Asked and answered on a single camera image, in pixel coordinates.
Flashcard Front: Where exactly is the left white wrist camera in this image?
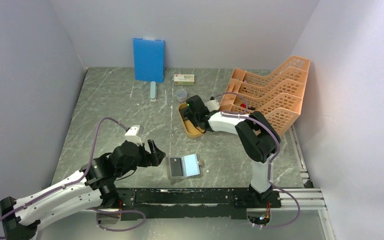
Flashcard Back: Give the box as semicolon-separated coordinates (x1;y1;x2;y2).
124;125;144;146

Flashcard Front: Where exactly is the small clear round container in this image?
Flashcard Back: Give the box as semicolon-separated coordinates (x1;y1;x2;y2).
175;89;188;103

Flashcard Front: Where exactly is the light blue eraser bar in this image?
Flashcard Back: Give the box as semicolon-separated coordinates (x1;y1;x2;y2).
149;81;157;102

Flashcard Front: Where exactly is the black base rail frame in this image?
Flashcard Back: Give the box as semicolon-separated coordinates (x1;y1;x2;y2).
106;187;282;220

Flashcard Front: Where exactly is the orange plastic file organizer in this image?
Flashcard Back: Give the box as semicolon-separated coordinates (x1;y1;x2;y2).
220;55;311;136

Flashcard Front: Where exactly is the yellow oval tray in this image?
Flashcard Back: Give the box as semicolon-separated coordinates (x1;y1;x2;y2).
178;102;205;138

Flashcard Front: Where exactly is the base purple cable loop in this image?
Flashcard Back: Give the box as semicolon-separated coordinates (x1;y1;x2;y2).
95;206;147;232

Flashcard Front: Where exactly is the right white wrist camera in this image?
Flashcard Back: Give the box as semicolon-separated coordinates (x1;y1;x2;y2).
204;99;220;112

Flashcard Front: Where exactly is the beige card holder wallet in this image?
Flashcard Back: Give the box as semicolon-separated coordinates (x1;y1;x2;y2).
165;153;205;181

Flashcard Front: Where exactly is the small white red box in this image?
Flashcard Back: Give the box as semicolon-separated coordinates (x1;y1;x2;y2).
173;74;195;86

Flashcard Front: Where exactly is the blue board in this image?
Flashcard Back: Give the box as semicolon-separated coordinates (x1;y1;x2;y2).
132;38;165;83

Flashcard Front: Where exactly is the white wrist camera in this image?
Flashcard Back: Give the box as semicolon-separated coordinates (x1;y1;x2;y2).
124;125;144;146
204;99;220;112

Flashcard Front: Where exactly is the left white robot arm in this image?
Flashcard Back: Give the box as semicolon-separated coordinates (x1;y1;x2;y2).
0;139;166;240

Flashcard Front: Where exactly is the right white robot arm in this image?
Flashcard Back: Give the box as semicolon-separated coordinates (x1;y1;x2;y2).
178;95;281;207

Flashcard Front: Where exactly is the red black item in organizer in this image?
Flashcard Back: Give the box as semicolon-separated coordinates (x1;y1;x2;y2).
240;103;256;111

